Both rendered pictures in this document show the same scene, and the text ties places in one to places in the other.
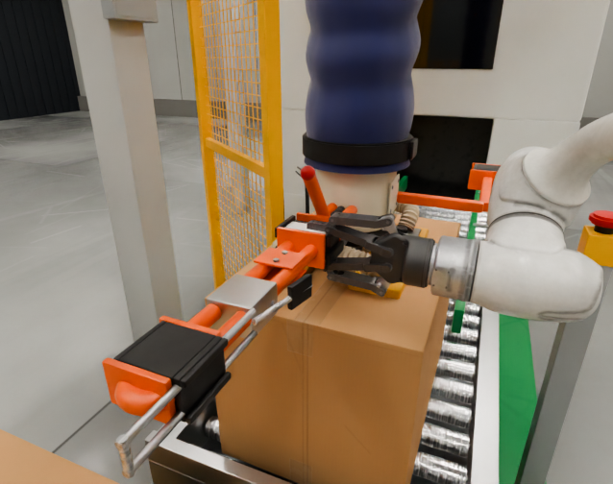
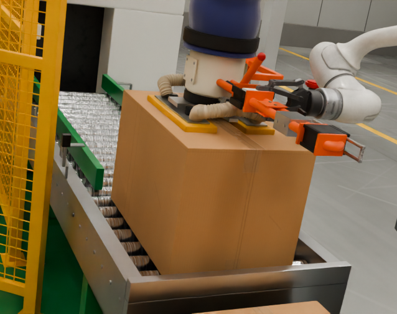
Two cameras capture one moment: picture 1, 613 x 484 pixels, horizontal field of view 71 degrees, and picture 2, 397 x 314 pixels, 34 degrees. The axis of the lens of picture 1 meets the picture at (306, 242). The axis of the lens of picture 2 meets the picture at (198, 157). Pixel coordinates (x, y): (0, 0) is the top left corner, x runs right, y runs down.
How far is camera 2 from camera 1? 1.42 m
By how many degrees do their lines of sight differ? 46
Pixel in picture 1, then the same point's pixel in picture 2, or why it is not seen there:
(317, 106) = (221, 13)
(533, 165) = (344, 51)
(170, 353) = (330, 129)
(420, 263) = (320, 101)
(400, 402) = (302, 186)
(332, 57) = not seen: outside the picture
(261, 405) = (213, 223)
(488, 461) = (303, 235)
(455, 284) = (335, 109)
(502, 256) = (351, 93)
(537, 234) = (355, 83)
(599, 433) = not seen: hidden behind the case
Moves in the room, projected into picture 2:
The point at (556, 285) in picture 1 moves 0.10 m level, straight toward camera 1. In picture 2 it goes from (371, 103) to (387, 112)
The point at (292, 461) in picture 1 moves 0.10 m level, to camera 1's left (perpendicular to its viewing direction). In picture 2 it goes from (227, 261) to (203, 270)
